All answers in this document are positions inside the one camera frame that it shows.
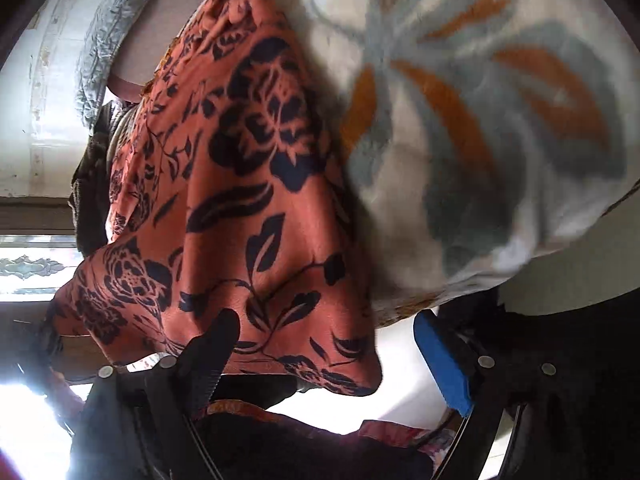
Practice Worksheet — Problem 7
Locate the grey quilted pillow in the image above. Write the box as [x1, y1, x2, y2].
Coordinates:
[75, 0, 201, 128]

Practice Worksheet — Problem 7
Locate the brown fleece garment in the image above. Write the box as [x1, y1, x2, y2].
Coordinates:
[70, 102, 126, 256]

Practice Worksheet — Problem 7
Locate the leaf print blanket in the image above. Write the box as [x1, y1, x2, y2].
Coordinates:
[250, 0, 640, 331]

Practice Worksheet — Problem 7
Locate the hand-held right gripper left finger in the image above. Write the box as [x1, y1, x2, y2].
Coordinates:
[67, 308, 241, 480]

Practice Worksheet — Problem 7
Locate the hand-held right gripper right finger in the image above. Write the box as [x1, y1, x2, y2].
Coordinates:
[414, 309, 571, 480]

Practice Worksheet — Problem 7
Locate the wooden door with stained glass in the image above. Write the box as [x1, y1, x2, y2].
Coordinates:
[0, 195, 81, 311]

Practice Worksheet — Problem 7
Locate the orange black floral garment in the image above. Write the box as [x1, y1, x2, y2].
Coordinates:
[45, 0, 383, 396]

